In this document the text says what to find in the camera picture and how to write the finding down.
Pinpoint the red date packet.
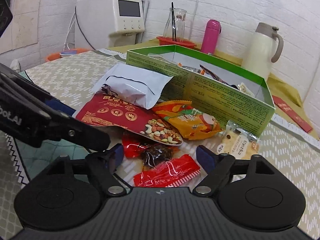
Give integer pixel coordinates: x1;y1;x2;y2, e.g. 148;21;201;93
122;136;181;168

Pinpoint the cream thermal jug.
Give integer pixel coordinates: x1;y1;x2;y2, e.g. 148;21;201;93
241;22;284;80

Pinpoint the white snack packet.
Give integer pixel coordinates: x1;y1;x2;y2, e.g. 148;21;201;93
92;63;173;110

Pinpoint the pink thermos bottle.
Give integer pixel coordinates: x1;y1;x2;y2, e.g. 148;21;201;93
201;19;222;55

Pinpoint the orange plastic basin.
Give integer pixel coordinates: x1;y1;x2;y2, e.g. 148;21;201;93
46;47;87;62

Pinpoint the patterned zigzag table cloth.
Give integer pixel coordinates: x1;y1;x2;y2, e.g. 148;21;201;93
0;49;320;235

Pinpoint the white wall cable conduit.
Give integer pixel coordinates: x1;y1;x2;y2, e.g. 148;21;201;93
195;0;201;43

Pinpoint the orange snack packet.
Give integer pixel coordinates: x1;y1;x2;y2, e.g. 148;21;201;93
152;100;223;140

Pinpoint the glass carafe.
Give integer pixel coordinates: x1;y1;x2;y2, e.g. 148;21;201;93
163;7;187;42

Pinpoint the black flat object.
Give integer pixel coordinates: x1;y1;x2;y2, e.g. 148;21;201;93
0;0;13;37

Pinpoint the red plastic basket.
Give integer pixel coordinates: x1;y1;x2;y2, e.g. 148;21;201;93
156;36;197;49

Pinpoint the white water dispenser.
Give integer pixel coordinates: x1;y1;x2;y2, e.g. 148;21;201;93
75;0;149;50

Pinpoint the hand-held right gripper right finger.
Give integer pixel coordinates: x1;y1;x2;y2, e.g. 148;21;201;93
192;145;275;197

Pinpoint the red envelope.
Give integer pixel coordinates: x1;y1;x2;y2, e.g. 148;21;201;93
271;95;313;133

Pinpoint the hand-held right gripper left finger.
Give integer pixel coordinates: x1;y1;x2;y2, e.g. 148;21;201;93
46;144;128;197

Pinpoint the green cardboard box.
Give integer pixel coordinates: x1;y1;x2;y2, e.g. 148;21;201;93
126;44;276;138

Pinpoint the cream cheese snack packet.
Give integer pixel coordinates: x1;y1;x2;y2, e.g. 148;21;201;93
218;120;260;160

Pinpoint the red striped candy packet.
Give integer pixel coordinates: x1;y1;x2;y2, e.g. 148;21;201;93
133;154;201;188

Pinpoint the red nut packet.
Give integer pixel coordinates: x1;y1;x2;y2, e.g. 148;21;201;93
75;93;184;146

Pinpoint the black chopsticks pair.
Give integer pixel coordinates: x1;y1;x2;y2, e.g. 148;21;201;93
171;2;179;42

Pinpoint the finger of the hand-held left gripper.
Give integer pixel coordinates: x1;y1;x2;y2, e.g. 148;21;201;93
46;99;77;117
47;116;111;153

